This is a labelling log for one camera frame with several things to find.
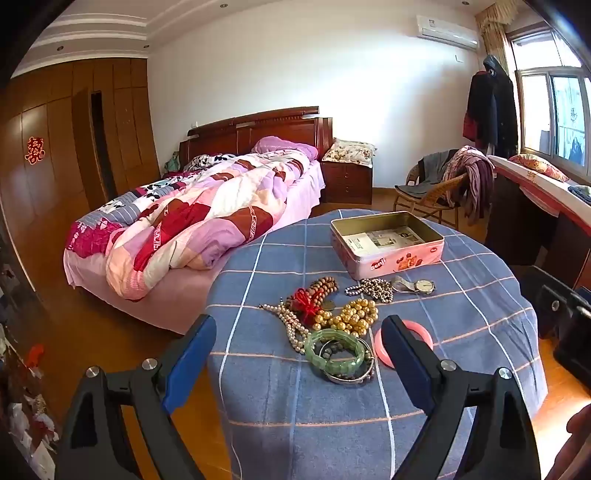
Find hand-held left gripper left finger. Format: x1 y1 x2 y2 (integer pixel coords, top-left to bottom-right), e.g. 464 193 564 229
55 315 218 480

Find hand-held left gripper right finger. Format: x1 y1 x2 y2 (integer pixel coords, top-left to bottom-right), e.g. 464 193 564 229
381 315 542 480

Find pink ring bangle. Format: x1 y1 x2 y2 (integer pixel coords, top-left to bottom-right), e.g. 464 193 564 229
374 318 435 368

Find silver metal bangle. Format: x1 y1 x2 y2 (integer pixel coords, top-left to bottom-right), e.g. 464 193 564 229
318 339 376 384

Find green jade bangle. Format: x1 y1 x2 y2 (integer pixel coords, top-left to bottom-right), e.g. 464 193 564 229
305 329 366 374

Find dark bead bracelet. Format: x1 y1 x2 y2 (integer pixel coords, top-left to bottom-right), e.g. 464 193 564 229
321 340 370 366

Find pink metal tin box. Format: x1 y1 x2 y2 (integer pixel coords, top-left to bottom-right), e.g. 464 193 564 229
330 211 445 281

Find white pearl necklace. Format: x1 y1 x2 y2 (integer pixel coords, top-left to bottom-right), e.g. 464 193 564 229
259 300 315 354

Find brown wooden bead bracelet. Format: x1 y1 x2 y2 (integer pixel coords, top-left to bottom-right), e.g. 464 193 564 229
308 276 341 309

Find red tassel ornament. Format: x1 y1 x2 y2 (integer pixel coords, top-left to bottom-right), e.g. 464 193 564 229
294 288 324 320

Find person's right forearm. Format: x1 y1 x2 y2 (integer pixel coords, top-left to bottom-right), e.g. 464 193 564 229
547 405 591 480

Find silver wristwatch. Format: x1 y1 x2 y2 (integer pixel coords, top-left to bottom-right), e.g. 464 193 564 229
390 275 436 295

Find blue plaid tablecloth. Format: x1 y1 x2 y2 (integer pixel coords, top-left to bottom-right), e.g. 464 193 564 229
205 209 549 480

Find dark wooden desk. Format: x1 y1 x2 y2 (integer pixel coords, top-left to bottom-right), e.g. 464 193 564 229
485 154 591 289

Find printed paper sheet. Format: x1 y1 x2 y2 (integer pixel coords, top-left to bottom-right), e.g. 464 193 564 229
345 226 428 256

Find pink patchwork quilt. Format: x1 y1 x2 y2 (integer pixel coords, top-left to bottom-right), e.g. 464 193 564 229
65 150 319 301

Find red floral cushion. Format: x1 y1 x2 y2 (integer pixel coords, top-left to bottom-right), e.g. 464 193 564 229
508 154 570 183

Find pile of clutter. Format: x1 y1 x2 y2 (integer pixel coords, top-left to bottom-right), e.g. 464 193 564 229
0 258 61 480

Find wicker chair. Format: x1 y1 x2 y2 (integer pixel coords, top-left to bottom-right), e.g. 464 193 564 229
393 150 469 227

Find grey garment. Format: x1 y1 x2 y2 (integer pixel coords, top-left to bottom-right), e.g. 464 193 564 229
396 150 458 197

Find wooden nightstand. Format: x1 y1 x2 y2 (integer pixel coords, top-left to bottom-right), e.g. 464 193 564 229
321 159 374 206

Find black and white floral pillow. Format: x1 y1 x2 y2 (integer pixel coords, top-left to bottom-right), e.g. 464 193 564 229
185 154 237 171

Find wooden wardrobe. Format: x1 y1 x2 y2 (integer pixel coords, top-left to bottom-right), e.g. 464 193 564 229
0 58 162 296

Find window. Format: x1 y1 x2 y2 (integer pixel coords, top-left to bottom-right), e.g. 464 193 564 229
505 18 591 181

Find hanging dark coats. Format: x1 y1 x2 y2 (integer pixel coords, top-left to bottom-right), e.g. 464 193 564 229
463 54 519 160

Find purple pillow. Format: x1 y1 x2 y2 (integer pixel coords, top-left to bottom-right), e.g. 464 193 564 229
252 136 318 160

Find wooden bed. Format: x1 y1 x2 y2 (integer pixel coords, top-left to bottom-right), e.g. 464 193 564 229
63 106 333 335

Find red paper decoration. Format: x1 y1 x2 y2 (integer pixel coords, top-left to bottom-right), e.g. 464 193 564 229
25 136 47 166

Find yellow curtain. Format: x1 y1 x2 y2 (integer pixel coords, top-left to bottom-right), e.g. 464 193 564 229
475 2 511 77

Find white air conditioner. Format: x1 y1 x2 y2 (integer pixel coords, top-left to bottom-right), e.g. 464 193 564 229
416 15 480 49

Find golden bead necklace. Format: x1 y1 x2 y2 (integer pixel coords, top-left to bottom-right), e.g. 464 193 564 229
314 298 379 337

